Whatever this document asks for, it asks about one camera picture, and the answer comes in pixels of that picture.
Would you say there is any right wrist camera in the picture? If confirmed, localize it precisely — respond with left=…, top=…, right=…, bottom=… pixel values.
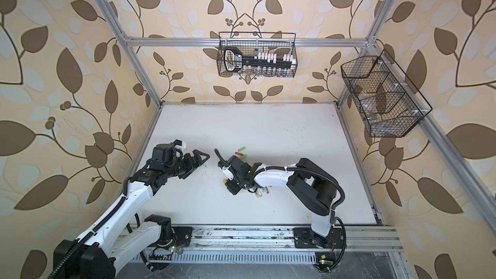
left=214, top=149, right=234, bottom=180

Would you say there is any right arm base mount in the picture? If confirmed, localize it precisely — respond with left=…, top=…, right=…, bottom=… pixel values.
left=293, top=226, right=347, bottom=273

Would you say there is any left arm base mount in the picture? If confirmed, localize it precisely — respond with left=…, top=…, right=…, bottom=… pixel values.
left=145, top=227, right=193, bottom=272

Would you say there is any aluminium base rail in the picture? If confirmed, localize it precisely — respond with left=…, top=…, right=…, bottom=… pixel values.
left=144, top=225, right=404, bottom=264

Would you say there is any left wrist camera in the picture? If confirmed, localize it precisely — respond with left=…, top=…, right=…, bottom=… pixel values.
left=151, top=139, right=184, bottom=165

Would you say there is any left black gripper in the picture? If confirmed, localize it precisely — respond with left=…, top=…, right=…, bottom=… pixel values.
left=163, top=150, right=209, bottom=180

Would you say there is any wall wire basket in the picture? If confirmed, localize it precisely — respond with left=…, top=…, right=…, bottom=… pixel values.
left=216, top=30, right=298, bottom=78
left=340, top=50, right=433, bottom=138

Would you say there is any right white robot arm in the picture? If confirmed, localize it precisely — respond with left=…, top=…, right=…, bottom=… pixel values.
left=218, top=156, right=346, bottom=249

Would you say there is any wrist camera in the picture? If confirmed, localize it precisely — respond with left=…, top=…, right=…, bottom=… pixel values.
left=214, top=149, right=234, bottom=180
left=151, top=139, right=184, bottom=165

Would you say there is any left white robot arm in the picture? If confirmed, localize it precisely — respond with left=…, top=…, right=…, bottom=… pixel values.
left=49, top=143, right=210, bottom=278

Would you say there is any right wall wire basket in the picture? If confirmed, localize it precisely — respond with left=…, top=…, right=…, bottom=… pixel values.
left=340, top=50, right=433, bottom=138

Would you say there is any black tool in basket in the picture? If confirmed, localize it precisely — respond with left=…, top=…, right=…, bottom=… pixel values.
left=217, top=46, right=298, bottom=73

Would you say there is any back wall wire basket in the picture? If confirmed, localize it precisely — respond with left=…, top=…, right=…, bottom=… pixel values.
left=216, top=30, right=298, bottom=78

